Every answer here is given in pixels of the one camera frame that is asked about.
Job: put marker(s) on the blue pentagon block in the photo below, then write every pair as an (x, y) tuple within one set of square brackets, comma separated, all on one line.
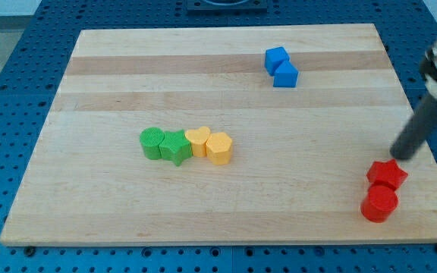
[(285, 75)]

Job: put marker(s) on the yellow hexagon block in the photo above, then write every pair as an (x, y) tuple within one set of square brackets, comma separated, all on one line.
[(219, 148)]

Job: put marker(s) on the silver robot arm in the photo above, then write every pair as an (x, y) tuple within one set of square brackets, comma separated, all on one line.
[(428, 71)]

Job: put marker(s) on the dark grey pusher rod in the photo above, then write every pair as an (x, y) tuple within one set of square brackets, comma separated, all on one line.
[(421, 124)]

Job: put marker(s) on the yellow heart block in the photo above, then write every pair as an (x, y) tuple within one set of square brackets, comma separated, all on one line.
[(198, 138)]

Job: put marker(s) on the dark mounting plate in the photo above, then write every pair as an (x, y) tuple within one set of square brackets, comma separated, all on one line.
[(225, 5)]

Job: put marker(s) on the green star block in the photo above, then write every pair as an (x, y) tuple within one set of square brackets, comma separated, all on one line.
[(175, 147)]

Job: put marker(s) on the red cylinder block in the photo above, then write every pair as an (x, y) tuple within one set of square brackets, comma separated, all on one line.
[(379, 203)]

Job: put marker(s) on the green cylinder block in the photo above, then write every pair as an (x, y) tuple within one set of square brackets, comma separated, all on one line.
[(150, 140)]

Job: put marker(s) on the red star block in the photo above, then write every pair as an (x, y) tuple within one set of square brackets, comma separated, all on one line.
[(387, 174)]

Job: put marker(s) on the wooden board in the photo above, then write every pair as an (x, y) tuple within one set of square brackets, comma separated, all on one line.
[(297, 174)]

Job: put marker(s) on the blue cube block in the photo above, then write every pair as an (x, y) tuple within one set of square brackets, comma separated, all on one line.
[(273, 58)]

